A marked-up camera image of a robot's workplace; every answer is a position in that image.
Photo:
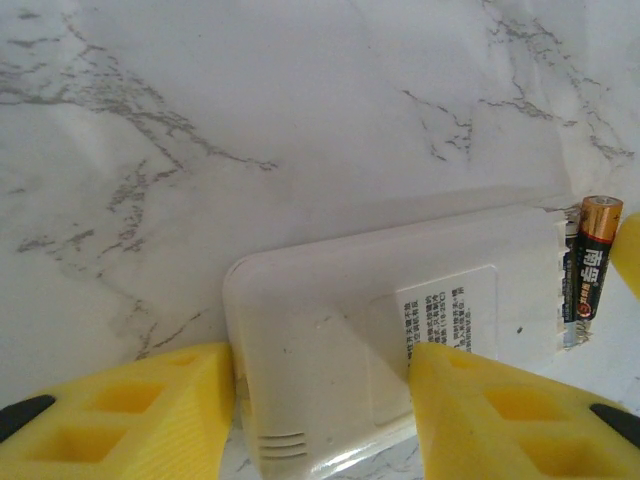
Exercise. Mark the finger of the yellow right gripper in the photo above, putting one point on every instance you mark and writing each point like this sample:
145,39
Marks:
631,250

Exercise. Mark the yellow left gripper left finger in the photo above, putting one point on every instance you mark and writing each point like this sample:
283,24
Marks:
150,425

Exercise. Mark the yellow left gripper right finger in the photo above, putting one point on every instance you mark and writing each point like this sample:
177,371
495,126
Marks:
500,430

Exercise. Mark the black gold AAA battery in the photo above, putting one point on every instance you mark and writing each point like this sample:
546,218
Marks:
595,260

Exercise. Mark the small white remote control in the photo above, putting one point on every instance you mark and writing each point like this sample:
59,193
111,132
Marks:
325,310

